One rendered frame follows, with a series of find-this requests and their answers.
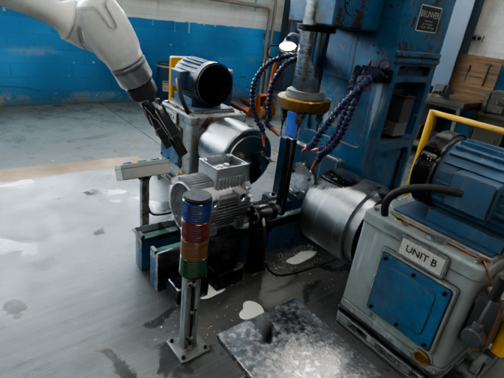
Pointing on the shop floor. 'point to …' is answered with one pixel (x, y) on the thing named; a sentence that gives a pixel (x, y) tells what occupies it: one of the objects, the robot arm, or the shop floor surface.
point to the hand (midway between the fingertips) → (172, 143)
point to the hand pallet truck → (258, 97)
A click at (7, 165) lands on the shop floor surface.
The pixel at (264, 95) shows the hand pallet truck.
